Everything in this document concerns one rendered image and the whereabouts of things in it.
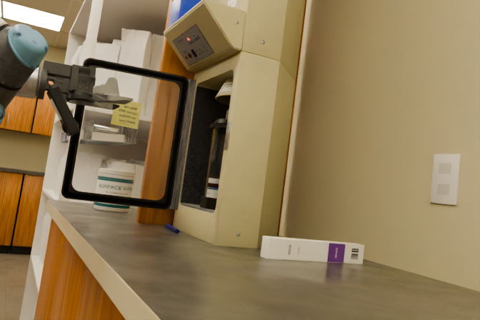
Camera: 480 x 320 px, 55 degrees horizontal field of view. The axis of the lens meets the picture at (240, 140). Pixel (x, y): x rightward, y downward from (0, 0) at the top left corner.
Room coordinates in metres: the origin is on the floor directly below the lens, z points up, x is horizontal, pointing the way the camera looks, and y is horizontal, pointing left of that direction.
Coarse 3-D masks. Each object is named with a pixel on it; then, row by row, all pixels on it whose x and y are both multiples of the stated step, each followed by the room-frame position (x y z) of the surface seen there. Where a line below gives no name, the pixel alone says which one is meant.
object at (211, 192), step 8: (216, 128) 1.21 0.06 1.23; (224, 128) 1.19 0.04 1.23; (216, 136) 1.21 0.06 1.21; (224, 136) 1.20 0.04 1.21; (216, 144) 1.21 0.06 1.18; (216, 152) 1.21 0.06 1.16; (208, 160) 1.24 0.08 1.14; (216, 160) 1.20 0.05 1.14; (208, 168) 1.23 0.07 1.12; (216, 168) 1.20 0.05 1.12; (208, 176) 1.22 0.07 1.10; (216, 176) 1.20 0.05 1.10; (208, 184) 1.22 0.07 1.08; (216, 184) 1.20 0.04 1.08; (208, 192) 1.21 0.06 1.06; (216, 192) 1.20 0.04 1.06
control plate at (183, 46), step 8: (184, 32) 1.22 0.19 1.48; (192, 32) 1.18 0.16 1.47; (200, 32) 1.15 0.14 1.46; (176, 40) 1.28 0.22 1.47; (184, 40) 1.25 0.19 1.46; (192, 40) 1.21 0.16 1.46; (200, 40) 1.18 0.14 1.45; (184, 48) 1.28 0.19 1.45; (192, 48) 1.24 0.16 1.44; (208, 48) 1.17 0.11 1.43; (184, 56) 1.32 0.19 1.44; (192, 56) 1.28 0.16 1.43; (200, 56) 1.24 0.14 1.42
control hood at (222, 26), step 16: (208, 0) 1.05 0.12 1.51; (192, 16) 1.13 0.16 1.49; (208, 16) 1.07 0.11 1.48; (224, 16) 1.07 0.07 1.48; (240, 16) 1.09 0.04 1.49; (176, 32) 1.25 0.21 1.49; (208, 32) 1.12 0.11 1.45; (224, 32) 1.07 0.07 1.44; (240, 32) 1.09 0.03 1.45; (176, 48) 1.32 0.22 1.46; (224, 48) 1.11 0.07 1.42; (240, 48) 1.09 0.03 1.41; (192, 64) 1.31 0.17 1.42; (208, 64) 1.27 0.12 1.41
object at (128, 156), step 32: (128, 96) 1.32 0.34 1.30; (160, 96) 1.34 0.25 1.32; (96, 128) 1.30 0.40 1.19; (128, 128) 1.32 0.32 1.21; (160, 128) 1.35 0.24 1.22; (96, 160) 1.30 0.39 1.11; (128, 160) 1.32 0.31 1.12; (160, 160) 1.35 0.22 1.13; (96, 192) 1.30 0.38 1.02; (128, 192) 1.33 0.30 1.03; (160, 192) 1.35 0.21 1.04
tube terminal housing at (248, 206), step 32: (224, 0) 1.24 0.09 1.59; (256, 0) 1.10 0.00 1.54; (288, 0) 1.15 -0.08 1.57; (256, 32) 1.11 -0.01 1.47; (288, 32) 1.18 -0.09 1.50; (224, 64) 1.18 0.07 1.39; (256, 64) 1.11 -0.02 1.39; (288, 64) 1.22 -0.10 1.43; (256, 96) 1.12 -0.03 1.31; (288, 96) 1.27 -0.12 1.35; (256, 128) 1.12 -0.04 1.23; (288, 128) 1.31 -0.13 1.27; (224, 160) 1.11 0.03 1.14; (256, 160) 1.13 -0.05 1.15; (224, 192) 1.10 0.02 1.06; (256, 192) 1.13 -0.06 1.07; (192, 224) 1.24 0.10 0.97; (224, 224) 1.10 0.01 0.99; (256, 224) 1.14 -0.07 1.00
